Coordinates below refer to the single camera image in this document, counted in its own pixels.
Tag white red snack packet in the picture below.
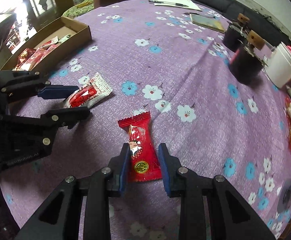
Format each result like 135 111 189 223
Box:
64 73 113 108

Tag red candy packet with face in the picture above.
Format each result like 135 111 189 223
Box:
118 112 162 182

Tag cream white candy packet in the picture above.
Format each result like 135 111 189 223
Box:
58 34 72 44

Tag pink snack bag far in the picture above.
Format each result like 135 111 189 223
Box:
13 51 52 71

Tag large dark red snack bag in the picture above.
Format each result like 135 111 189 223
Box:
17 48 36 66

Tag white red striped packet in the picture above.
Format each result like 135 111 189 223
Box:
36 36 59 53

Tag cardboard box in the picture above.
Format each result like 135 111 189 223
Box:
1 16 92 73

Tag green blanket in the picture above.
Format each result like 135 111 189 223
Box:
62 0 94 19

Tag purple floral tablecloth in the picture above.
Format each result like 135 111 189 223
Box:
0 0 291 237

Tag black jar near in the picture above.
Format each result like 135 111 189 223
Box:
229 30 265 86

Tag black jar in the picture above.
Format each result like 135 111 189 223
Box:
229 30 265 86
223 13 250 52

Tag white notepad papers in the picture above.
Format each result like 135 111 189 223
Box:
154 0 201 11

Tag white cup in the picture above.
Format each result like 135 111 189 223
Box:
264 42 291 88

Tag black pen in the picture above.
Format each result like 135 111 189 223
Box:
149 0 189 8

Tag black jar far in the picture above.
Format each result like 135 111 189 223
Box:
223 13 250 52

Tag green booklet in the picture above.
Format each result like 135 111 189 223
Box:
190 14 226 33

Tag black leather sofa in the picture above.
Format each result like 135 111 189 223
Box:
193 0 291 46

